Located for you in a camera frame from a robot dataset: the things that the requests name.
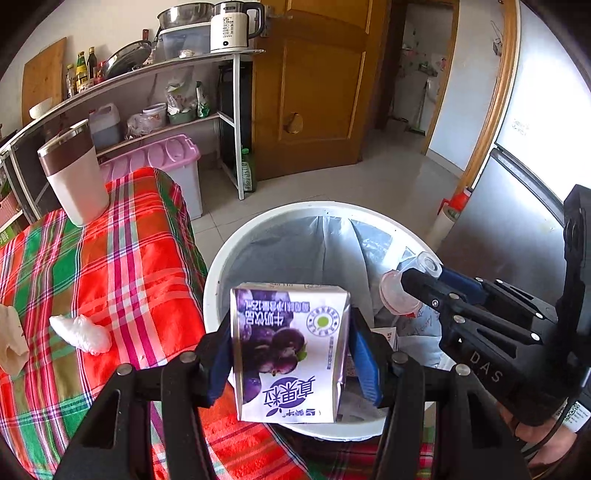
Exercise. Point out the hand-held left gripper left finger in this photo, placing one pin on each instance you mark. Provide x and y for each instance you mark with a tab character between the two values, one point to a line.
217	364

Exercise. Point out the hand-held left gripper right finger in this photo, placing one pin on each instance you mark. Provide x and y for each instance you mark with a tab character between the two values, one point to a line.
367	369

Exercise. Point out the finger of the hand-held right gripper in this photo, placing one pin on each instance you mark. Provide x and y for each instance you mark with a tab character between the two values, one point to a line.
461	282
443	302

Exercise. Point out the clear plastic cup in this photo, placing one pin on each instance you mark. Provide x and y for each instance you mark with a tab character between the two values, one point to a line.
395	293

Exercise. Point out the purple drink carton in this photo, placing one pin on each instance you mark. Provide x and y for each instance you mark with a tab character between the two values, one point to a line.
277	350

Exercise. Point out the white trash bin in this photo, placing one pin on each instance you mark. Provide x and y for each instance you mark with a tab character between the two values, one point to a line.
221	258

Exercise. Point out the clear bin liner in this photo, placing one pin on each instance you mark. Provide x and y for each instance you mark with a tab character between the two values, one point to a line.
323	249

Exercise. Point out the plaid tablecloth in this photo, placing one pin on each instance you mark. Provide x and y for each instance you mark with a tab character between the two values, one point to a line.
138	258

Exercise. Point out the silver refrigerator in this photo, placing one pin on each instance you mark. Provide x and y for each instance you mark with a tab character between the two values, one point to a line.
531	138

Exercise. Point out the mop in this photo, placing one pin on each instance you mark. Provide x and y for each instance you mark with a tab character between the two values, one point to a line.
418	124

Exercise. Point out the green glass bottle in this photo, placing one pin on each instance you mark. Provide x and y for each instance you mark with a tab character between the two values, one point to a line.
248	173

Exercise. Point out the beige crumpled paper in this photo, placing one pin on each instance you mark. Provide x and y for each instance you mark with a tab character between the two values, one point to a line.
11	337

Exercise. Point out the pink storage box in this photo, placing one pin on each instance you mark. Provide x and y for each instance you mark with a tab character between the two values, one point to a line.
161	157

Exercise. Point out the white and brown tumbler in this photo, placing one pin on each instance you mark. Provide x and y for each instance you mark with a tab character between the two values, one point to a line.
76	184

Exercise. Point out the wooden door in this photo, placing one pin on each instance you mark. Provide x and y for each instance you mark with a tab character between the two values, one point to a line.
318	83

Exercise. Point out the white plastic tub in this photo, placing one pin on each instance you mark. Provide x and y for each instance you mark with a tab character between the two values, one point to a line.
154	115

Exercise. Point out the plastic oil jug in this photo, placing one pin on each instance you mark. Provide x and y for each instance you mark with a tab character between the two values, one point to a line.
105	127

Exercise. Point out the green and white food bags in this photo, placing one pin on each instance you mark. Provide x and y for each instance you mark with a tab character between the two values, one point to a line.
189	101

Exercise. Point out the white shelf rack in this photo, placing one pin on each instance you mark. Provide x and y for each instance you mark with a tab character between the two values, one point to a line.
138	76

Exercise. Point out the white bowl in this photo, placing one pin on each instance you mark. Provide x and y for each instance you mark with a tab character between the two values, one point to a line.
40	109

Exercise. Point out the red jar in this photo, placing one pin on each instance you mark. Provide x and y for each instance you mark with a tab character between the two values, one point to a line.
99	74

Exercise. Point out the small clear bottle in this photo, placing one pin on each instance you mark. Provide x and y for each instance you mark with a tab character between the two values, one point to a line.
71	81

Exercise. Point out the metal pan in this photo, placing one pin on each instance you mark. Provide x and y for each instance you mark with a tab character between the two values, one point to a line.
124	57

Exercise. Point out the clear lidded storage box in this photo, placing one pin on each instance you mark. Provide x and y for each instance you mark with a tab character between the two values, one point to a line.
184	42

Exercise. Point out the dark sauce bottle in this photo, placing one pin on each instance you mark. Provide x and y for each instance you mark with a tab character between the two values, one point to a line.
92	64

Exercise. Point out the wooden cutting board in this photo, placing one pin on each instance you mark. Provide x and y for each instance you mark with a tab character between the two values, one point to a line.
44	76

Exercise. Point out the white electric kettle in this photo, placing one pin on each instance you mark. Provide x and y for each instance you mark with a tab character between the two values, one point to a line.
231	27

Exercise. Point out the steel basin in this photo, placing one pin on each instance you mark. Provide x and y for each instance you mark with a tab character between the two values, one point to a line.
184	14

